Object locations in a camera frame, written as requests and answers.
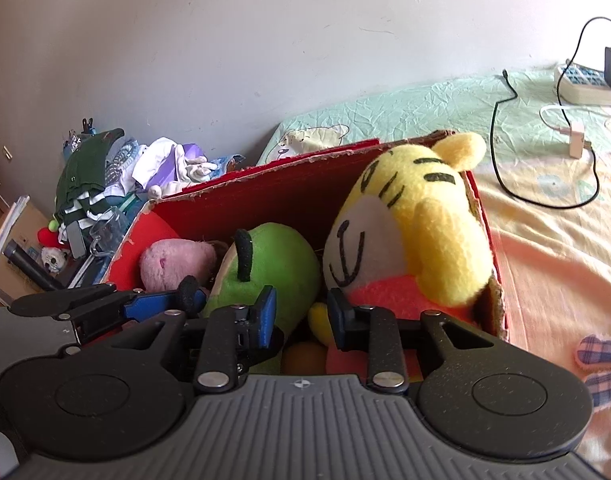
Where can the purple plastic bag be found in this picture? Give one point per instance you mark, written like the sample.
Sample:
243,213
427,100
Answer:
185,155

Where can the white glove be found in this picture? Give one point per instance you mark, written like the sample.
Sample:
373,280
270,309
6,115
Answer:
198,170

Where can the dark green garment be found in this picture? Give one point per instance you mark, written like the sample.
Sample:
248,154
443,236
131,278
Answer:
83,170

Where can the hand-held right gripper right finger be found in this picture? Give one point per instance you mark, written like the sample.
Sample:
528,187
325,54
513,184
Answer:
338,322

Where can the yellow tiger plush toy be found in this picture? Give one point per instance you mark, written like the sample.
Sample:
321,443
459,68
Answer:
425,220

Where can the black cylinder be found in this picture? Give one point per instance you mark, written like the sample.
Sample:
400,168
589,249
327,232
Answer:
30,265

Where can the white power strip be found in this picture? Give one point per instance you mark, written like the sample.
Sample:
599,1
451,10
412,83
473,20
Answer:
580,82

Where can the striped garment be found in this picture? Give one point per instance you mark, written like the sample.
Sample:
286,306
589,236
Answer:
80,215

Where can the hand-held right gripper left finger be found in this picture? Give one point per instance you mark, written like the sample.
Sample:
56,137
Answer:
266,317

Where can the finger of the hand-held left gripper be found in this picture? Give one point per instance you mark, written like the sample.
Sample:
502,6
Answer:
150,306

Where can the large white rabbit plush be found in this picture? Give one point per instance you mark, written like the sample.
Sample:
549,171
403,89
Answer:
603,350

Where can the red and green toy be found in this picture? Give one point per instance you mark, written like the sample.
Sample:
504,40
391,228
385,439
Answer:
48,234

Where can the pink plush bear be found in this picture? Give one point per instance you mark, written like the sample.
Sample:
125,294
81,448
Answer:
170,262

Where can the blue patterned cloth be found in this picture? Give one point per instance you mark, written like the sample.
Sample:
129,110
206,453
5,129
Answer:
120,155

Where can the red cardboard box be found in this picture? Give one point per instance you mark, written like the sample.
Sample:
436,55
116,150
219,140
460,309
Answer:
285,195

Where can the black clip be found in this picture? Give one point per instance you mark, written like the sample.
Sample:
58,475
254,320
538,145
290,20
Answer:
87,125

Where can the green plush toy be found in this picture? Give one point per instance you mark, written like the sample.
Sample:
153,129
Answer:
280,265

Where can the stack of books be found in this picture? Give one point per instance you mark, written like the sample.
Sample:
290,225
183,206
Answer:
5,225

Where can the white cloth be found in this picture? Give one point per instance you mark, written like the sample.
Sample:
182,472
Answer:
153,160

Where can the blue plastic packet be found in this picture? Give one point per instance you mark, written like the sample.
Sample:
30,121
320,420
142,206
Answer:
228,162

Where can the white charger adapter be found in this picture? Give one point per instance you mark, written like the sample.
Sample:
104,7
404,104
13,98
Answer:
577,140

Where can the clear glass cup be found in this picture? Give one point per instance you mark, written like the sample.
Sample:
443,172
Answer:
108,230

